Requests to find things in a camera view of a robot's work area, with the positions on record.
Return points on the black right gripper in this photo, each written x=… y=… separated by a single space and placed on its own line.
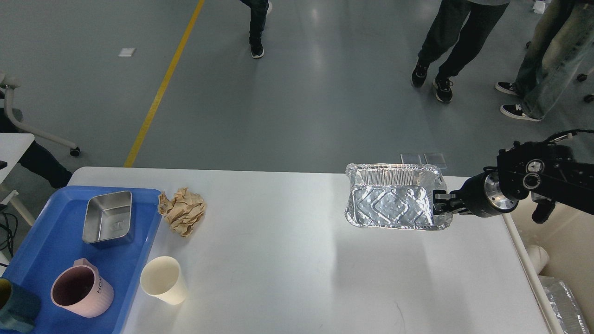
x=480 y=196

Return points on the aluminium foil tray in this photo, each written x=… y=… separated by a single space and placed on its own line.
x=397 y=196

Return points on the brown paper ball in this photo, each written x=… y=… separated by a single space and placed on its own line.
x=183 y=211

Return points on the cream paper cup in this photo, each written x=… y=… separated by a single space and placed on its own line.
x=162 y=278

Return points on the stainless steel rectangular tray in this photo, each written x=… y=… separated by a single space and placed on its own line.
x=108 y=220

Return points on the pink plastic mug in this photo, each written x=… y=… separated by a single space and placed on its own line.
x=80 y=289

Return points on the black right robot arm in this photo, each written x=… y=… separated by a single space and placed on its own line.
x=544 y=170

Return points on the white plastic bin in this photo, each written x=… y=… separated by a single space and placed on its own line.
x=567 y=237

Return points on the foil tray in bin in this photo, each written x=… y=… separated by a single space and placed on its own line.
x=565 y=306

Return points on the person in light jeans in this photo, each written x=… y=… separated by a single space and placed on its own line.
x=561 y=40

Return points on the person in dark jeans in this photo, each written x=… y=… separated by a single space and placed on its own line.
x=462 y=27

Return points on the person in black trousers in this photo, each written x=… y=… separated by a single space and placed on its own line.
x=259 y=9

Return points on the blue plastic tray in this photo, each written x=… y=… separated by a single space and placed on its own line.
x=55 y=242

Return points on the seated person leg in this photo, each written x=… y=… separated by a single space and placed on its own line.
x=40 y=161

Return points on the white side table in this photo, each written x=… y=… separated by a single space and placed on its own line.
x=12 y=148

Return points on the teal cup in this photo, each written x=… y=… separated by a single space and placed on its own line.
x=18 y=308

